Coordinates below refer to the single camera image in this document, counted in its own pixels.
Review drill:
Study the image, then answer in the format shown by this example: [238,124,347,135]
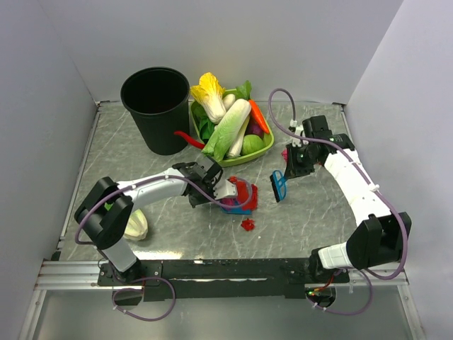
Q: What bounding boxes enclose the pink paper scrap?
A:
[221,198,236,206]
[281,149,287,162]

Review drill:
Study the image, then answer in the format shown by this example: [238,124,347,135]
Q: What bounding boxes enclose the blue hand brush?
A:
[270,170,287,203]

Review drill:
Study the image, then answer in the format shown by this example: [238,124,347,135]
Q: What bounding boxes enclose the wide red paper strip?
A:
[229,176,258,211]

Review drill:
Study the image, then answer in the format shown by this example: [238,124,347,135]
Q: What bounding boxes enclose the blue dustpan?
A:
[221,199,252,215]

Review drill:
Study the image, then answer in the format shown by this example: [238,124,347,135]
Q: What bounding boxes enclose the small red paper scrap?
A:
[241,218,255,232]

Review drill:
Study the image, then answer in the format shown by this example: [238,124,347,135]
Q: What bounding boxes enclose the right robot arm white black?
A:
[275,115,411,282]

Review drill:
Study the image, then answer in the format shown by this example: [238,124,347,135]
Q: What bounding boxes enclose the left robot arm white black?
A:
[74,157,238,285]

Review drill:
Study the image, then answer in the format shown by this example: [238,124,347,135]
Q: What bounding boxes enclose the long green romaine lettuce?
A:
[202,98,251,162]

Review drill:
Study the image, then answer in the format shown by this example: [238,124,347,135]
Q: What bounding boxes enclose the green plastic basket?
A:
[188,88,275,168]

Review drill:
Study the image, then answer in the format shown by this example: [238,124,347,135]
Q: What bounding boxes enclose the white leek stalk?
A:
[226,116,250,159]

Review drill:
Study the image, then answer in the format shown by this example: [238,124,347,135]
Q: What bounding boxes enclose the red chili pepper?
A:
[173,130,205,149]

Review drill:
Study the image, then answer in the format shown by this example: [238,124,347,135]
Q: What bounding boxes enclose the green spinach leaves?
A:
[190,80,252,144]

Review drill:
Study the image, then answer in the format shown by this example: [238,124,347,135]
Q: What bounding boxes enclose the round green cabbage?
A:
[241,134,265,156]

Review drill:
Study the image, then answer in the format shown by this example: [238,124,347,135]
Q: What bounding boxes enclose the purple cabbage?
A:
[248,121,265,138]

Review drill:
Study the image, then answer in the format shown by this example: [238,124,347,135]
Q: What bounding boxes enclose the orange carrot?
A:
[248,99,270,134]

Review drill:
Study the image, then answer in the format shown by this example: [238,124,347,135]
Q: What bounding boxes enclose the white radish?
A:
[222,93,236,111]

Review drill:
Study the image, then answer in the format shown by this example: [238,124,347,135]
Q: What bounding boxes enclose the yellow napa cabbage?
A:
[190,72,226,124]

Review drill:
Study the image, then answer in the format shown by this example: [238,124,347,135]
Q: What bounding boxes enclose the green cabbage on table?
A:
[123,209,149,242]

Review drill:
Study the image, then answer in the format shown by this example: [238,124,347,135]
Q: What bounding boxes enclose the black plastic bucket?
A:
[120,67,190,156]

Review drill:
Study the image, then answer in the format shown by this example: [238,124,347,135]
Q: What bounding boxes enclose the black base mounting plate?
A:
[98,258,350,302]

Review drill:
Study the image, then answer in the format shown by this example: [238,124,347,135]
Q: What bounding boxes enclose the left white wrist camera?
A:
[213,179,238,200]

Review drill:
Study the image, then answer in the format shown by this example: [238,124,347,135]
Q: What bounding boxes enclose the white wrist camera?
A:
[213,179,238,200]
[289,119,308,147]

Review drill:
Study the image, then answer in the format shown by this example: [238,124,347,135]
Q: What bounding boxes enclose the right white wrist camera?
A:
[289,119,308,147]

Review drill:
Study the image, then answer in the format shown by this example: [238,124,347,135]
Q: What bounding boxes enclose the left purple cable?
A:
[74,175,254,322]

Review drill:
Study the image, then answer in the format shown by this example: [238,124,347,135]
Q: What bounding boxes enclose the purple cable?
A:
[267,87,410,316]
[74,175,254,322]

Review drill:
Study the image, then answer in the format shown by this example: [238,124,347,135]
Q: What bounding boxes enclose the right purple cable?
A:
[267,87,410,316]

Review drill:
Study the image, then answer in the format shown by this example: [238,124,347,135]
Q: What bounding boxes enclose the aluminium frame rail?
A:
[34,261,409,290]

